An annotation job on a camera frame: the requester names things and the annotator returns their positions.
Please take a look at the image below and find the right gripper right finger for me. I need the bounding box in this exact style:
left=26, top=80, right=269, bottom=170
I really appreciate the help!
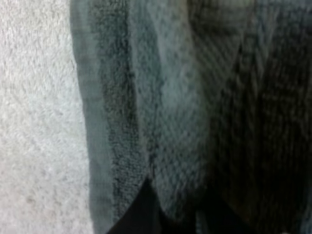
left=195, top=195, right=286, bottom=234

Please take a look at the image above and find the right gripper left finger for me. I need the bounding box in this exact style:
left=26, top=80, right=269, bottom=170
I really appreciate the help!
left=105, top=177, right=176, bottom=234

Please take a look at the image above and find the grey-green towel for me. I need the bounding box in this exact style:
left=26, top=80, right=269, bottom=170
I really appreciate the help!
left=69, top=0, right=312, bottom=234

